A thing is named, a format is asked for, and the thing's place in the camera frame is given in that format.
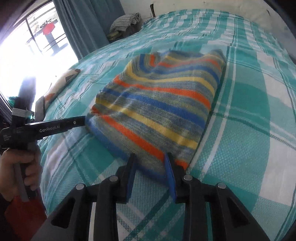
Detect black smartphone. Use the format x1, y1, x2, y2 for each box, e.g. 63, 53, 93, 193
35, 96, 45, 122

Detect teal plaid bedspread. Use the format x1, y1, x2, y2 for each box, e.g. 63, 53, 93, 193
39, 9, 295, 240

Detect window with black frame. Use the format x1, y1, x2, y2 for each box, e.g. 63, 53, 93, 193
0, 0, 79, 121

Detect cream patterned pillow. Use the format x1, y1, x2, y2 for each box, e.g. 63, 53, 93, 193
44, 69, 81, 110

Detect striped knit sweater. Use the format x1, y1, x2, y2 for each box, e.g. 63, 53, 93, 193
85, 49, 226, 182

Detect pile of clothes on nightstand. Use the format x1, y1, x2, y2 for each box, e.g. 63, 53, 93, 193
107, 13, 142, 43

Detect orange fleece pants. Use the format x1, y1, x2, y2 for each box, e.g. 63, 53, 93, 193
5, 189, 47, 240

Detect teal curtain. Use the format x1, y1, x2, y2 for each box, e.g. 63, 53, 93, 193
53, 0, 125, 60

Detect person's left hand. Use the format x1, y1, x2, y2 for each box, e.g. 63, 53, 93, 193
1, 147, 43, 201

